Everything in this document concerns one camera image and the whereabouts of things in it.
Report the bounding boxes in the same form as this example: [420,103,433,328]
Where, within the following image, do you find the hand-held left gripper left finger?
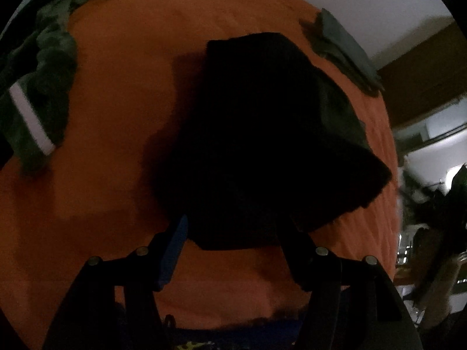
[44,214,189,350]

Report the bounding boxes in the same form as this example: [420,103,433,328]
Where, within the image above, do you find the grey folded clothes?
[299,7,384,97]

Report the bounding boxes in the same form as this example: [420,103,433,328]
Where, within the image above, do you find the brown wooden board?
[377,22,467,130]

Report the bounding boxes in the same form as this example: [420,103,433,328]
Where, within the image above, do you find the pile of dark green clothes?
[0,0,79,174]

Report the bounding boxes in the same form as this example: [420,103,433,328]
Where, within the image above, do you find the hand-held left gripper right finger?
[279,222,424,350]

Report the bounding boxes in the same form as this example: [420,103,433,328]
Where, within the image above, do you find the orange blanket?
[0,0,400,350]

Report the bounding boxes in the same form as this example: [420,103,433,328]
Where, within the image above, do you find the plain black garment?
[153,32,393,251]

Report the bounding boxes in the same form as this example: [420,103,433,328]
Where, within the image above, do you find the blue printed fabric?
[171,319,303,350]

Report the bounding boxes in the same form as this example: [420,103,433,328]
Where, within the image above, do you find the person's right forearm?
[414,226,465,334]

